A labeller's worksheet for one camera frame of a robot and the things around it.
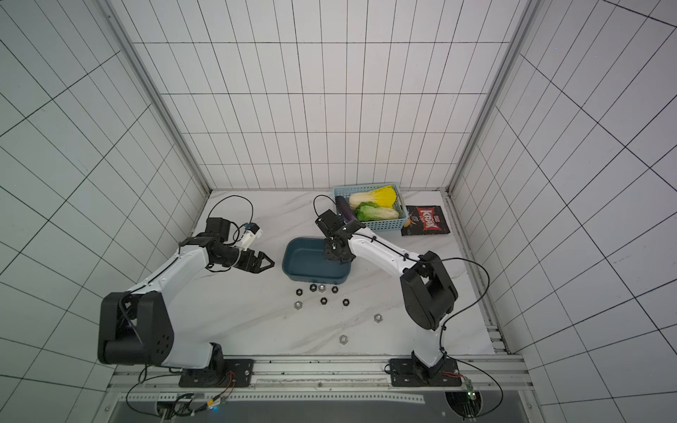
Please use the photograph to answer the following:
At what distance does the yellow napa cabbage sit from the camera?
107cm

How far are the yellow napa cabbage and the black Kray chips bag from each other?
0.24ft

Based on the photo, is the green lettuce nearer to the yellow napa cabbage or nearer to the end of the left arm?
the yellow napa cabbage

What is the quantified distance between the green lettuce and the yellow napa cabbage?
0.05 ft

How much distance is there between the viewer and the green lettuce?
1026 millimetres

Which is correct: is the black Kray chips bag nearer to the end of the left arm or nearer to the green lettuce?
the green lettuce

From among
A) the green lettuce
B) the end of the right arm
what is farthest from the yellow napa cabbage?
the end of the right arm

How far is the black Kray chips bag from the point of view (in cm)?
106

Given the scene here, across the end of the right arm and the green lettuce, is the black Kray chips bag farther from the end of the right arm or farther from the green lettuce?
the end of the right arm

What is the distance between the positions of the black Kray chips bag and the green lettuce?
0.07 meters
